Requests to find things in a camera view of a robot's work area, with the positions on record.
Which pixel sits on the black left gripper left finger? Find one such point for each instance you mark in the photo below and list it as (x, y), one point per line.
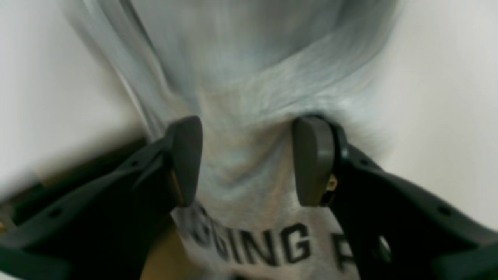
(105, 229)

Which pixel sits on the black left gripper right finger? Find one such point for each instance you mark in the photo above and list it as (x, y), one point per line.
(396, 230)

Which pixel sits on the grey T-shirt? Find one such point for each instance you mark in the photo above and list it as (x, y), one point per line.
(247, 68)

